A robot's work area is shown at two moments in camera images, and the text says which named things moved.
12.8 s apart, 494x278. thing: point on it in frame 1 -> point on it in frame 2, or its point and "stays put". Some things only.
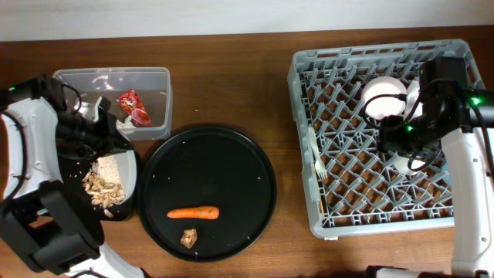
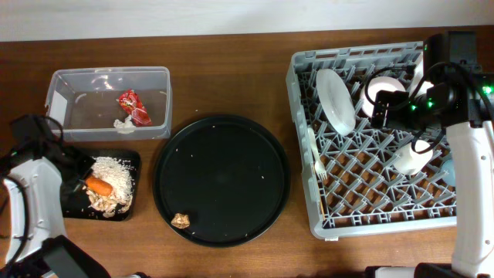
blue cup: x=447 y=174 stays put
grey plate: x=126 y=164 -> x=336 y=101
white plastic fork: x=319 y=166 stays put
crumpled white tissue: x=127 y=127 stays put
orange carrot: x=207 y=212 -> x=98 y=186
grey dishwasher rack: x=351 y=187 stays put
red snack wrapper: x=130 y=103 stays put
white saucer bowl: x=380 y=107 stays put
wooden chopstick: x=322 y=208 stays put
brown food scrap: x=189 y=237 -> x=181 y=221
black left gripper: x=112 y=140 -> x=86 y=162
